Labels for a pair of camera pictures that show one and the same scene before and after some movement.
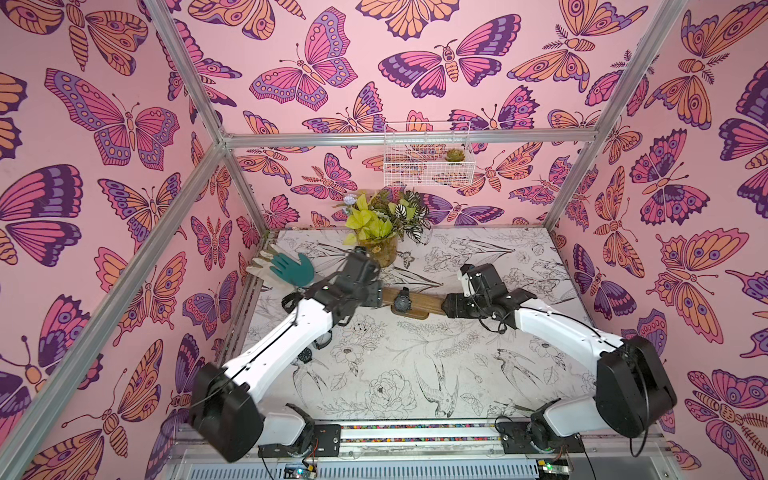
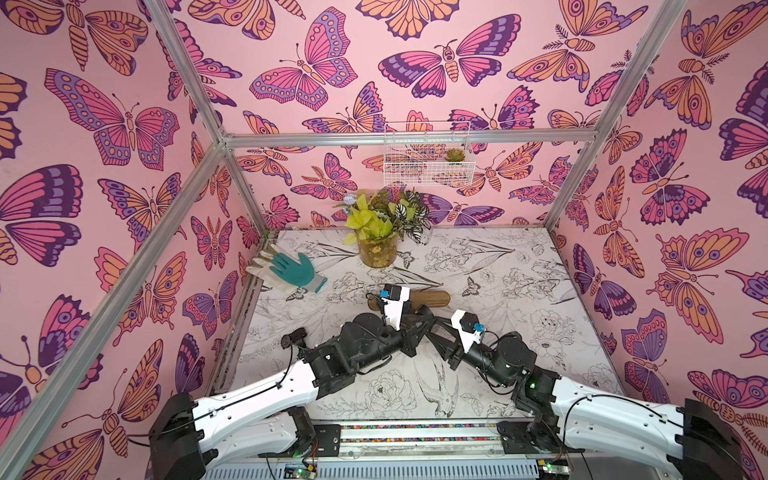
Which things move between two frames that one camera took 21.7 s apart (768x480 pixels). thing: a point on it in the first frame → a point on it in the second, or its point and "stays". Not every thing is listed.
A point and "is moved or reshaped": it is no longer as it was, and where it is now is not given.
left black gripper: (375, 300) → (410, 337)
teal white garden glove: (300, 272) stays
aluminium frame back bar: (357, 139) stays
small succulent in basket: (454, 155) stays
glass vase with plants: (379, 219) stays
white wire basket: (428, 154) stays
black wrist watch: (305, 355) is moved or reshaped
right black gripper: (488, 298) → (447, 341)
